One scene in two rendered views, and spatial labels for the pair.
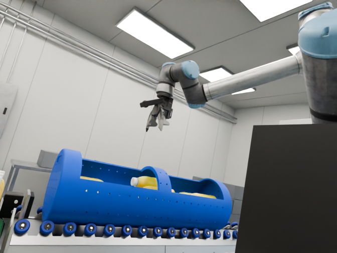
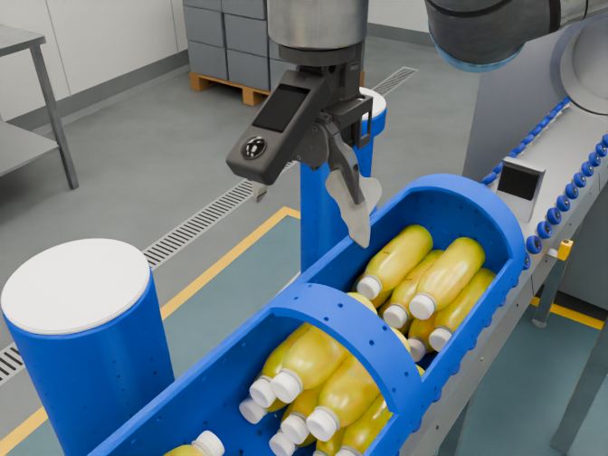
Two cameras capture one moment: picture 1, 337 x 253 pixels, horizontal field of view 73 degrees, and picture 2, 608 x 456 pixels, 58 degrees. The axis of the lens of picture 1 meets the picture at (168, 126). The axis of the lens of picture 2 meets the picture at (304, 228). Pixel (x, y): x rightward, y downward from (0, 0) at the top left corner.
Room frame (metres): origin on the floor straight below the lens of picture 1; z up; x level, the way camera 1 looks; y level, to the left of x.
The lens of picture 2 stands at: (0.65, 0.25, 1.76)
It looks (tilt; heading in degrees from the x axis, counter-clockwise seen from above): 36 degrees down; 339
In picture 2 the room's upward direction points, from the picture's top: straight up
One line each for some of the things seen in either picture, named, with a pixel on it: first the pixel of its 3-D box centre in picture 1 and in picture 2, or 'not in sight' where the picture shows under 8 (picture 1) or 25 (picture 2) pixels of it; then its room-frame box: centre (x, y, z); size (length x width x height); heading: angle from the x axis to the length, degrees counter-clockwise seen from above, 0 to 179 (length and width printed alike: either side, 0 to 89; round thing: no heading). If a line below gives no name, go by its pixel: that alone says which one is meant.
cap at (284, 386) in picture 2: (133, 181); (283, 389); (1.11, 0.11, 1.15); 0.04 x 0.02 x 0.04; 31
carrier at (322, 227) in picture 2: not in sight; (337, 213); (2.20, -0.48, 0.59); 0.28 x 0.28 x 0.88
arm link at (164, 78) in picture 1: (168, 76); not in sight; (1.13, 0.05, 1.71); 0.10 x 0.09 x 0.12; 42
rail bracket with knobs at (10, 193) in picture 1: (10, 205); not in sight; (1.04, 0.59, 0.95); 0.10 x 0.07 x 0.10; 31
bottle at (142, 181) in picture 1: (151, 184); (327, 344); (1.16, 0.02, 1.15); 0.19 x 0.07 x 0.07; 121
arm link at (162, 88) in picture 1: (164, 91); (315, 14); (1.13, 0.06, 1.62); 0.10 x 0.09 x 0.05; 32
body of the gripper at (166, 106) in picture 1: (162, 106); (320, 99); (1.13, 0.05, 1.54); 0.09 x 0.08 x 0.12; 122
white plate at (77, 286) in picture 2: not in sight; (78, 281); (1.58, 0.37, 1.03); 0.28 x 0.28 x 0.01
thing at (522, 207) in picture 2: not in sight; (516, 191); (1.58, -0.69, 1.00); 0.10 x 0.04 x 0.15; 31
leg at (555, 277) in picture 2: not in sight; (557, 269); (1.88, -1.33, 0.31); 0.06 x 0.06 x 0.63; 31
